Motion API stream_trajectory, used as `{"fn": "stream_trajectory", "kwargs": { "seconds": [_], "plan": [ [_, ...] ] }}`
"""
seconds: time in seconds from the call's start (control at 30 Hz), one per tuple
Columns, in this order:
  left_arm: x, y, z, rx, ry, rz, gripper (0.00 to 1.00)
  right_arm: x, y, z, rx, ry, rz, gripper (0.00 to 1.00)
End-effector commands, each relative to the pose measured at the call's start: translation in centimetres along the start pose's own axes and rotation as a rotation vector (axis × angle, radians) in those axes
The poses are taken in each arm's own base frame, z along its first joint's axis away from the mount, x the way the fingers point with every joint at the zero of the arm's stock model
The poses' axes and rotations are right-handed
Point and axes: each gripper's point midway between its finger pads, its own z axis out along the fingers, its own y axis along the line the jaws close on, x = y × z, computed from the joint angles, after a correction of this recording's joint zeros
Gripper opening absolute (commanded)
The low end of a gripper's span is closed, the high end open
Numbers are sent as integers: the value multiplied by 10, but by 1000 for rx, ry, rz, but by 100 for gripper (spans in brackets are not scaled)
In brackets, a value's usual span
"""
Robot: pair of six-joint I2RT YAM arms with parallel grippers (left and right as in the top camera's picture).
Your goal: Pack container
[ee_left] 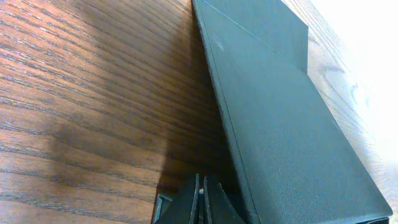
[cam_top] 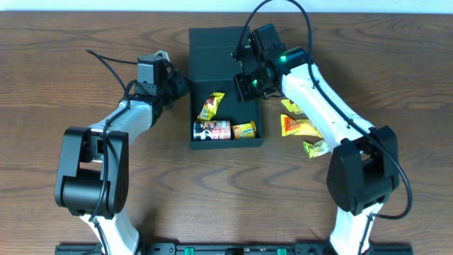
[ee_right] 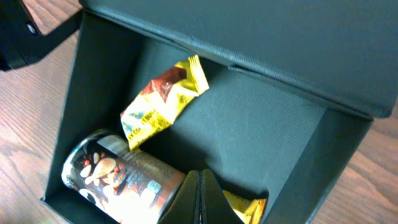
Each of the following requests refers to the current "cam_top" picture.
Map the yellow chocolate snack packet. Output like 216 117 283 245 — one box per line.
281 99 304 115

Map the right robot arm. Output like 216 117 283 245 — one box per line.
234 24 399 254

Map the dark green open box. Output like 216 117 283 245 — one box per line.
189 27 264 149

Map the yellow peanut butter packet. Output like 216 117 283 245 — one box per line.
280 114 323 138

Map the red Pringles can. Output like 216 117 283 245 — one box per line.
193 120 231 141

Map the black mounting rail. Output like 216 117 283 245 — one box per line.
54 242 413 255

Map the green yellow snack packet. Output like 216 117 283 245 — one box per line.
303 139 330 158

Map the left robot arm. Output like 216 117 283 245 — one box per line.
55 50 190 254

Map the orange biscuit packet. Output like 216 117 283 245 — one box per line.
232 120 257 140

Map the yellow brown snack packet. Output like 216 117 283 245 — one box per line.
197 92 225 121

